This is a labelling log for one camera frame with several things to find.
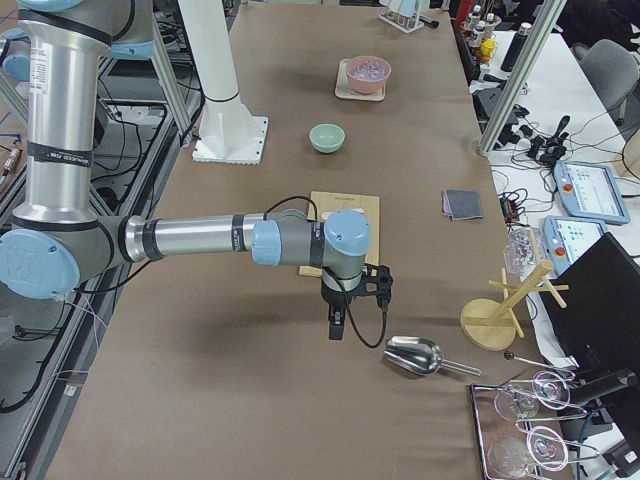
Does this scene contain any pink bowl of ice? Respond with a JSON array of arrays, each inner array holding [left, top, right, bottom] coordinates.
[[346, 56, 392, 94]]

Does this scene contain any bamboo cutting board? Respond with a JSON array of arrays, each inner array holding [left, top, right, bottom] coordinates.
[[311, 191, 380, 265]]

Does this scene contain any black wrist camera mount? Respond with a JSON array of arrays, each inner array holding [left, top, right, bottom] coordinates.
[[359, 263, 393, 310]]

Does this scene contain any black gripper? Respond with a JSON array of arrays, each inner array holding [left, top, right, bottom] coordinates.
[[321, 270, 362, 341]]

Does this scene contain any beige rabbit tray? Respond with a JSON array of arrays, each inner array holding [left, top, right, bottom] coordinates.
[[334, 59, 386, 102]]

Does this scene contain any upper teach pendant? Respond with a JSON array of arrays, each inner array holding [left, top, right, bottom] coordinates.
[[553, 160, 631, 225]]

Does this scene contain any teach pendant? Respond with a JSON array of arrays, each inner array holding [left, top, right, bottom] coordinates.
[[542, 215, 608, 275], [553, 160, 631, 225]]

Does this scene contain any black monitor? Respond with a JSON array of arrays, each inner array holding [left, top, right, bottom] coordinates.
[[540, 233, 639, 373]]

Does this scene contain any green ceramic bowl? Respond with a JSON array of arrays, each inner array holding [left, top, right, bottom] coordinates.
[[308, 123, 346, 154]]

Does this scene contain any lower teach pendant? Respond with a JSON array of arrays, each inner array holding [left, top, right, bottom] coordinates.
[[542, 215, 608, 275]]

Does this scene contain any aluminium frame post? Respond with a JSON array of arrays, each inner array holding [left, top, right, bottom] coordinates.
[[477, 0, 566, 157]]

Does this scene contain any black wire glass rack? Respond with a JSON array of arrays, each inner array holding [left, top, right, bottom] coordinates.
[[467, 369, 640, 480]]

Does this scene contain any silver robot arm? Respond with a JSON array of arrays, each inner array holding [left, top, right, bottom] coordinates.
[[1, 1, 370, 340]]

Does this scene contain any white camera pedestal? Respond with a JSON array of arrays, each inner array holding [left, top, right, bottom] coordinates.
[[179, 0, 268, 165]]

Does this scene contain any steel ice scoop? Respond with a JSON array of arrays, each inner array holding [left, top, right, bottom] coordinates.
[[383, 336, 482, 377]]

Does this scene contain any black camera cable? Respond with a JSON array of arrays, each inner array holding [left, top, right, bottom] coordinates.
[[263, 195, 389, 349]]

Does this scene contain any black water bottle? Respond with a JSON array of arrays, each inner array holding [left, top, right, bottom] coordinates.
[[500, 22, 532, 73]]

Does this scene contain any wooden cup tree stand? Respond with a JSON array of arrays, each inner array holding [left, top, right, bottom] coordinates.
[[460, 260, 570, 351]]

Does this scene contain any grey folded cloth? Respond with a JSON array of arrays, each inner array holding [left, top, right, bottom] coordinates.
[[442, 189, 484, 221]]

